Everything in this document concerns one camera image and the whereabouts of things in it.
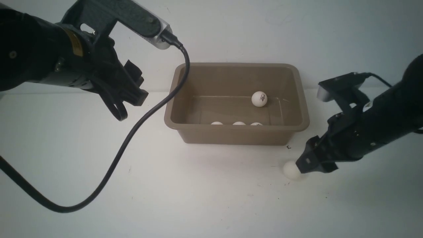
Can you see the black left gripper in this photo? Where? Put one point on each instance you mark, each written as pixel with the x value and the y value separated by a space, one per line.
pixel 84 63

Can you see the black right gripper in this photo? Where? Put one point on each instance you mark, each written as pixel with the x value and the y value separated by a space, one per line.
pixel 349 137

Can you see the white ball with logo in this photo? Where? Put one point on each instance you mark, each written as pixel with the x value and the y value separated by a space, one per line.
pixel 291 171

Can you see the tan plastic bin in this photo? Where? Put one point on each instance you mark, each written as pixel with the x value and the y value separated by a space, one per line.
pixel 222 92

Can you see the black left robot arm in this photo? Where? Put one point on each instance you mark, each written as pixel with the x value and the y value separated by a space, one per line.
pixel 36 51

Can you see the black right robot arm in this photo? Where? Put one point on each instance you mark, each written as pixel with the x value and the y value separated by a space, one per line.
pixel 399 109

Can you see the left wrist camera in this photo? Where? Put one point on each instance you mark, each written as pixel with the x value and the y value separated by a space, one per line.
pixel 102 15

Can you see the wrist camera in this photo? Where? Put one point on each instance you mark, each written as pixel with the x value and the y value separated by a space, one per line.
pixel 344 90
pixel 102 15

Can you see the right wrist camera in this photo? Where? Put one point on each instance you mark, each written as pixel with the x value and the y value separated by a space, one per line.
pixel 344 90

